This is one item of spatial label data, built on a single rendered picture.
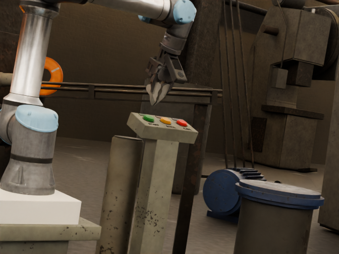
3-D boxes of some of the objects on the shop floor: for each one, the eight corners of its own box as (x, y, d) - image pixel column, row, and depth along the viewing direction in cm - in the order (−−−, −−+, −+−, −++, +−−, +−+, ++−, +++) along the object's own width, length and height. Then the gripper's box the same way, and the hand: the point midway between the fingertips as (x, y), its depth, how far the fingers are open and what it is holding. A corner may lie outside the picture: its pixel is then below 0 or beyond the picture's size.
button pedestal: (100, 280, 224) (126, 111, 223) (154, 277, 239) (178, 118, 237) (124, 295, 212) (152, 115, 210) (179, 291, 226) (205, 123, 225)
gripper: (174, 44, 219) (154, 99, 226) (153, 40, 214) (133, 96, 220) (187, 53, 213) (166, 109, 219) (166, 48, 208) (145, 106, 214)
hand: (155, 103), depth 217 cm, fingers closed
